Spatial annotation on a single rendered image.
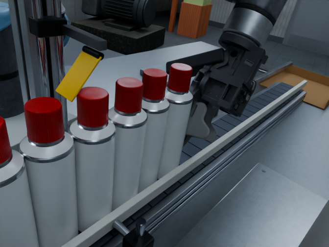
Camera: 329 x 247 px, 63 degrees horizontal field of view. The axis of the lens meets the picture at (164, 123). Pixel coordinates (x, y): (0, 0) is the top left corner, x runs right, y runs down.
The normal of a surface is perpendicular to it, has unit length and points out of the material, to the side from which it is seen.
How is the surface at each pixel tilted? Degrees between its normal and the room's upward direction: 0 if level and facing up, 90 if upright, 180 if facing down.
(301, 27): 90
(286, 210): 0
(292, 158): 0
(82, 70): 48
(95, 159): 90
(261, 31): 77
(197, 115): 63
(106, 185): 90
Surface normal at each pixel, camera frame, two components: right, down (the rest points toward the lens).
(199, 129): -0.52, -0.11
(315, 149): 0.14, -0.85
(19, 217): 0.86, 0.36
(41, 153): 0.18, -0.28
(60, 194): 0.60, 0.48
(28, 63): -0.65, 0.32
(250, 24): -0.08, 0.07
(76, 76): -0.40, -0.33
